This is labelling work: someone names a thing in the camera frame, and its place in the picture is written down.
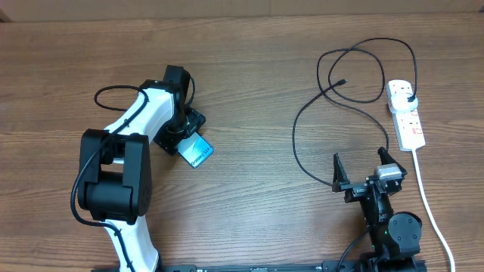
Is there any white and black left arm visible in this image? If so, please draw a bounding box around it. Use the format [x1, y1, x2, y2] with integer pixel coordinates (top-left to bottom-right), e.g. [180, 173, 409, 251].
[70, 66, 214, 271]

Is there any white power strip cord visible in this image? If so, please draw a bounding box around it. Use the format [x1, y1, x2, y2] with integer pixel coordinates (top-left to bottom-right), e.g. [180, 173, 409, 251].
[411, 148, 457, 272]

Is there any white power strip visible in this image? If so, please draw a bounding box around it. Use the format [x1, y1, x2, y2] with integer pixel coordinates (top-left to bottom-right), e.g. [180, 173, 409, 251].
[386, 79, 426, 151]

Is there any white charger adapter plug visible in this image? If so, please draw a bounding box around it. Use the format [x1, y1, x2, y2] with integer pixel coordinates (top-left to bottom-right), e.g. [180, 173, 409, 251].
[389, 93, 418, 114]

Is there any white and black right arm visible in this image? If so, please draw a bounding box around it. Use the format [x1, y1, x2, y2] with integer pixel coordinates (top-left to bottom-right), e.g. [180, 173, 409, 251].
[322, 147, 427, 272]

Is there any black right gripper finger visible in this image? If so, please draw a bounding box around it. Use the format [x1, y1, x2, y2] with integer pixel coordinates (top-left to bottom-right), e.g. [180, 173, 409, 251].
[332, 153, 350, 192]
[377, 147, 397, 165]

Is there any smartphone with lit screen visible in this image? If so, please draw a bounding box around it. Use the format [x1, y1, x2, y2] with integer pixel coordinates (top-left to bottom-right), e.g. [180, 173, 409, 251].
[177, 132, 214, 168]

